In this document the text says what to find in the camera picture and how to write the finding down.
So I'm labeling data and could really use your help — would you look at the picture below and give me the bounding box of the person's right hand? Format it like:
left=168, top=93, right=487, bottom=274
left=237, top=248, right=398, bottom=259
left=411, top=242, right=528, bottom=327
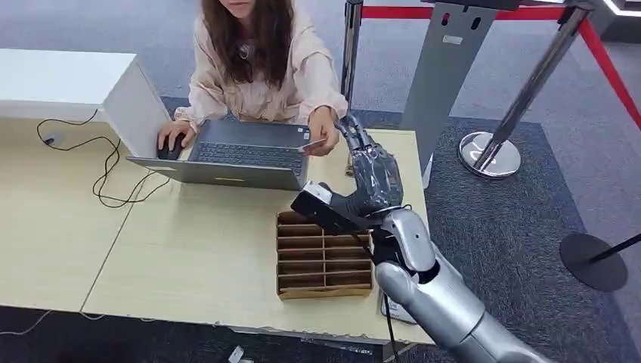
left=156, top=119, right=197, bottom=152

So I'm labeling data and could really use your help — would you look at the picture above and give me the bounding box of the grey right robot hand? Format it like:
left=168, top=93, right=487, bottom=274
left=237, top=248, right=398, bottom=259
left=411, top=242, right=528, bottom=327
left=327, top=113, right=404, bottom=217

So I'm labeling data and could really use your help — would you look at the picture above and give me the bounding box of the person's left hand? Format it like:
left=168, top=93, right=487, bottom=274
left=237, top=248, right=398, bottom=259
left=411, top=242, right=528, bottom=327
left=306, top=106, right=342, bottom=157

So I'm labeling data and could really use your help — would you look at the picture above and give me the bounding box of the pale plastic card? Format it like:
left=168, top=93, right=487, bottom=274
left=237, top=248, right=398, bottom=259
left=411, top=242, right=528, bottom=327
left=299, top=138, right=329, bottom=154

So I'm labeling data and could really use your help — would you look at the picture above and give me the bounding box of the black computer mouse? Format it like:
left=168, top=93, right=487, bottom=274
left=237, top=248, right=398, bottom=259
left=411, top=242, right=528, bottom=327
left=156, top=132, right=186, bottom=161

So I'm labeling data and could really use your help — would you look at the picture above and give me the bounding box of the grey laptop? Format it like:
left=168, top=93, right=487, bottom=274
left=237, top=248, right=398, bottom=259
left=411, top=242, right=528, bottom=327
left=125, top=118, right=312, bottom=192

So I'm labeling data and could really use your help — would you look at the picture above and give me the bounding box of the person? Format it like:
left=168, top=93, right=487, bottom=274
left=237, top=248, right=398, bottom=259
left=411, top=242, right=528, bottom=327
left=156, top=0, right=349, bottom=161

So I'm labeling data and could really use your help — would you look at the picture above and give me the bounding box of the wooden card box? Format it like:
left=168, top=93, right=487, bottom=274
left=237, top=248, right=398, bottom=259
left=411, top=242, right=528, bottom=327
left=275, top=210, right=375, bottom=302

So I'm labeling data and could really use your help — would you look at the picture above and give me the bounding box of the grey sign stand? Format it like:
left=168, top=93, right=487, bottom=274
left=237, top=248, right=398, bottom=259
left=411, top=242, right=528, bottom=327
left=400, top=0, right=522, bottom=191

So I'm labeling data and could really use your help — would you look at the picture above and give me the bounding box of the white cabinet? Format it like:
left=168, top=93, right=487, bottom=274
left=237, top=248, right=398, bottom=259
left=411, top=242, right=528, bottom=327
left=0, top=48, right=174, bottom=160

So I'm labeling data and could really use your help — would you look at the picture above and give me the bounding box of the red barrier belt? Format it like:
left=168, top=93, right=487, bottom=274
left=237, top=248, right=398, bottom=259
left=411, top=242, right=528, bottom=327
left=361, top=5, right=567, bottom=22
left=578, top=19, right=641, bottom=132

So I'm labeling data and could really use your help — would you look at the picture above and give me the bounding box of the white label tag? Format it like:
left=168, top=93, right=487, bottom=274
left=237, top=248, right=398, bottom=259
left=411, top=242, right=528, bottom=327
left=378, top=290, right=419, bottom=327

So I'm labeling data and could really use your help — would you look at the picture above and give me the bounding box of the black round stanchion base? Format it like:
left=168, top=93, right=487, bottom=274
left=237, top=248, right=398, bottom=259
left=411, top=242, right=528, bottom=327
left=559, top=231, right=641, bottom=294

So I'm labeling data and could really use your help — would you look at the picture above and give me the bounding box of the dark platform with light strip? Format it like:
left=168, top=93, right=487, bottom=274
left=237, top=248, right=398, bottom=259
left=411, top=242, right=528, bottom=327
left=598, top=0, right=641, bottom=44

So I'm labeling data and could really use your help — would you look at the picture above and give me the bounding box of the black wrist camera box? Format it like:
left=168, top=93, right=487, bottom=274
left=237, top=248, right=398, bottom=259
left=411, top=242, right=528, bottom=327
left=290, top=181, right=374, bottom=237

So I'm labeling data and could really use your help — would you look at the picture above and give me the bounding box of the black mouse cable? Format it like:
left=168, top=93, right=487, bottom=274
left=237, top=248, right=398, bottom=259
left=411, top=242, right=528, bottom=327
left=36, top=109, right=172, bottom=209

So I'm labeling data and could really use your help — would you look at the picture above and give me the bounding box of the dark stanchion post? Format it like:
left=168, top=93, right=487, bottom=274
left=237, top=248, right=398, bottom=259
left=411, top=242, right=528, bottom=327
left=340, top=0, right=364, bottom=109

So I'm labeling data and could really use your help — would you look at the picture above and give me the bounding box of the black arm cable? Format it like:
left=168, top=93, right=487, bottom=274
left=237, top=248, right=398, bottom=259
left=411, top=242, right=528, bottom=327
left=370, top=228, right=401, bottom=363

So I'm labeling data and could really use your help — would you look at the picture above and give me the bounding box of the chrome stanchion post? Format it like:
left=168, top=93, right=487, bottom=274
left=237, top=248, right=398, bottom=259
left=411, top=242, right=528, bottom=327
left=458, top=2, right=597, bottom=180

